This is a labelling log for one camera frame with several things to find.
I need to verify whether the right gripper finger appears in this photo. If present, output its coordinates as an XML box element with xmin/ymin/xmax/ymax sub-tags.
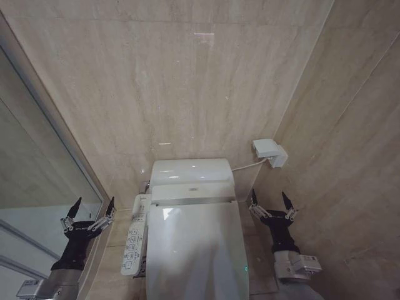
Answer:
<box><xmin>249</xmin><ymin>187</ymin><xmax>271</xmax><ymax>220</ymax></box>
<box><xmin>281</xmin><ymin>191</ymin><xmax>299</xmax><ymax>221</ymax></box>

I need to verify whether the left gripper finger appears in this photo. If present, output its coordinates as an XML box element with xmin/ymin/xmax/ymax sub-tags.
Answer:
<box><xmin>60</xmin><ymin>196</ymin><xmax>83</xmax><ymax>233</ymax></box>
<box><xmin>91</xmin><ymin>196</ymin><xmax>116</xmax><ymax>233</ymax></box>

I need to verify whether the white toilet tank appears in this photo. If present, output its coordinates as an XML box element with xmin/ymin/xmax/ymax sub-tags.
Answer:
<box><xmin>150</xmin><ymin>157</ymin><xmax>236</xmax><ymax>189</ymax></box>

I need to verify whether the white toilet lid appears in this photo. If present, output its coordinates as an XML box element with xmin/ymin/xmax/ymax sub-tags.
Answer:
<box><xmin>145</xmin><ymin>201</ymin><xmax>251</xmax><ymax>300</ymax></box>

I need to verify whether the white bidet control panel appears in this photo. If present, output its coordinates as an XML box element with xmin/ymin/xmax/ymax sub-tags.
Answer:
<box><xmin>120</xmin><ymin>193</ymin><xmax>148</xmax><ymax>276</ymax></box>

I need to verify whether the white bidet seat unit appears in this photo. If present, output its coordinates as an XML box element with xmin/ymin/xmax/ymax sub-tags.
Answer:
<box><xmin>151</xmin><ymin>183</ymin><xmax>236</xmax><ymax>207</ymax></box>

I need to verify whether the white power cable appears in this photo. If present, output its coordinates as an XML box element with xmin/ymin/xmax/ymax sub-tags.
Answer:
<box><xmin>231</xmin><ymin>157</ymin><xmax>270</xmax><ymax>173</ymax></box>

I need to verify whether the white wall socket box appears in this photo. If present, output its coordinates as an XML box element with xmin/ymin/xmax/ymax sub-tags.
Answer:
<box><xmin>252</xmin><ymin>137</ymin><xmax>289</xmax><ymax>170</ymax></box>

